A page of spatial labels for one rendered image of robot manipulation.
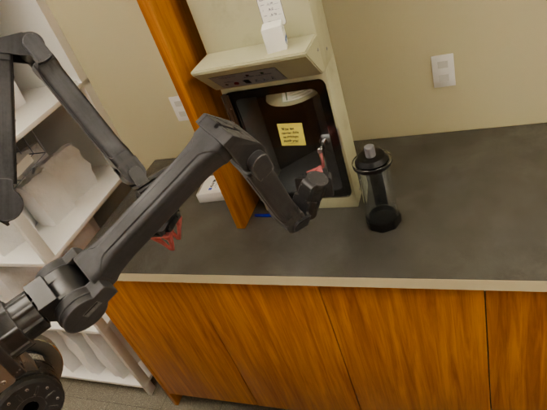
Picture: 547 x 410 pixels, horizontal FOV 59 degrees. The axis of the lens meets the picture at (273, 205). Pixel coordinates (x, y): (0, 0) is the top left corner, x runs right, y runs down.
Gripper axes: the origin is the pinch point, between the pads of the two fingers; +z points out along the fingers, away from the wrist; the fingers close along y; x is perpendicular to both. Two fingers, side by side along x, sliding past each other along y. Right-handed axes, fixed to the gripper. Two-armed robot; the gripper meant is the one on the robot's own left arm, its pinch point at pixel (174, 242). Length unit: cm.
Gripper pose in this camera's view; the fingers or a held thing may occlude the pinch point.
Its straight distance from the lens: 144.2
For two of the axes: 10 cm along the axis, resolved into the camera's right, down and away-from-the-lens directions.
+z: 2.9, 7.6, 5.8
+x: -9.2, 0.5, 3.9
